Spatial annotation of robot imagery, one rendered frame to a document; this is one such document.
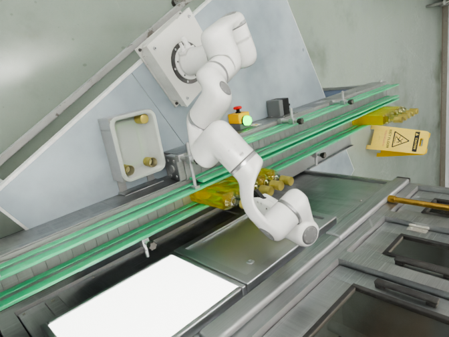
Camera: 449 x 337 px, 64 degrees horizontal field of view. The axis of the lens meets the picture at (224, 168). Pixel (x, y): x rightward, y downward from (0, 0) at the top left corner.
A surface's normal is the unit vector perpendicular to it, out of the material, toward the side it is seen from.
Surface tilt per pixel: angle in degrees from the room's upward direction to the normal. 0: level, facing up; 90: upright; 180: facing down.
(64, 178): 0
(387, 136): 77
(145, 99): 0
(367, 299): 90
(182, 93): 4
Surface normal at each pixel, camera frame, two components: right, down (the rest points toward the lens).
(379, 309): -0.15, -0.95
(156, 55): 0.73, 0.05
